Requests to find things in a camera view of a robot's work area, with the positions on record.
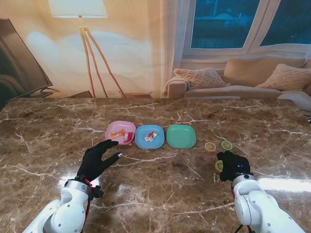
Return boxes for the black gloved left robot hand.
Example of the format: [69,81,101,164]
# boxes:
[77,139,123,182]

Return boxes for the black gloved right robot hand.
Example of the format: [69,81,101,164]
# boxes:
[216,150,251,182]

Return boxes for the clear small candy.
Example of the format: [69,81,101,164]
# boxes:
[143,131,158,143]

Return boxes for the pink square plastic dish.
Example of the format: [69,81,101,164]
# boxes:
[105,120,136,146]

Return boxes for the blue square plastic dish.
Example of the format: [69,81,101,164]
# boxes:
[135,124,166,150]

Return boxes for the green square plastic dish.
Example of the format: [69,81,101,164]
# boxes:
[166,124,197,149]

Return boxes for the beige sofa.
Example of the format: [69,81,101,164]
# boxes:
[164,56,311,112]

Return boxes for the cream knitted cushion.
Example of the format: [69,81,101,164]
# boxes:
[256,63,311,91]
[173,67,230,89]

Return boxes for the cream throw blanket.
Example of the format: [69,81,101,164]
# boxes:
[163,75,191,96]

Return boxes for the black flat screen television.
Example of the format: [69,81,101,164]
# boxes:
[0,18,59,110]

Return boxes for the white framed window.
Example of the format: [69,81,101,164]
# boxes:
[182,0,311,59]

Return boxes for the wooden tripod floor lamp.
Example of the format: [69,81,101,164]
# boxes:
[48,0,127,99]

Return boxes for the red black left arm cables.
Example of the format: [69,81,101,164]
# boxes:
[81,179,104,233]

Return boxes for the red black arm cables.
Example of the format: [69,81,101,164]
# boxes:
[232,223,251,233]
[81,179,104,233]

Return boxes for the red black right arm cables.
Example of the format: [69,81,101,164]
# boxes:
[232,223,251,233]

